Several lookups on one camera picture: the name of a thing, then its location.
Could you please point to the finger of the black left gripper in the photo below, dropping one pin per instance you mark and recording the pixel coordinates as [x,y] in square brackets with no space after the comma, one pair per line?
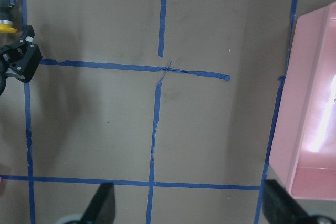
[21,59]

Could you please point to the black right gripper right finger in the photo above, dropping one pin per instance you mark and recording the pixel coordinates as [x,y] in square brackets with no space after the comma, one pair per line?
[280,208]

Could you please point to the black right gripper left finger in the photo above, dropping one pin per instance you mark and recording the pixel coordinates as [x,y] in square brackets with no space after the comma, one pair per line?
[102,208]

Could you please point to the yellow push button switch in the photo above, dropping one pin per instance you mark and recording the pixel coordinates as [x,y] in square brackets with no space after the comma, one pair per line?
[7,17]

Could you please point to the pink plastic bin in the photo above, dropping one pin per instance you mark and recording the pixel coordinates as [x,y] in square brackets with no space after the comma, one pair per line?
[303,149]

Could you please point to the pink foam cube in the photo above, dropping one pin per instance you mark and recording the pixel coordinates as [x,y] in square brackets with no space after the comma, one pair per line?
[1,186]

